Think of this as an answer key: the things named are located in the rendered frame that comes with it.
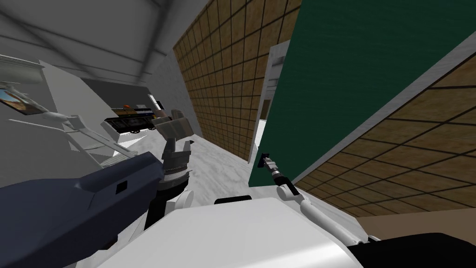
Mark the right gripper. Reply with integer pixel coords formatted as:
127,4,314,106
259,152,279,175

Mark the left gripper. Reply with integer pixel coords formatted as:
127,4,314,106
161,137,195,176

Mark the grey brown armchair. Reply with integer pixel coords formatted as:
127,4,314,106
150,109,195,141

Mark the dark low cabinet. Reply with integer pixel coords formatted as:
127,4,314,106
104,105,158,134

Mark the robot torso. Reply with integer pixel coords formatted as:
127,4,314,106
76,195,364,268

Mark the white exercise machine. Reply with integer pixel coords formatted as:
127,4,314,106
7,83,139,169

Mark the green door leaf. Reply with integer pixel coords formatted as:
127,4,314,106
248,0,476,188

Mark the navy blue sofa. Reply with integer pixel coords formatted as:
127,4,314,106
0,150,165,268

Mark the framed wall picture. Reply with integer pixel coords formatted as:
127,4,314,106
0,87,50,116

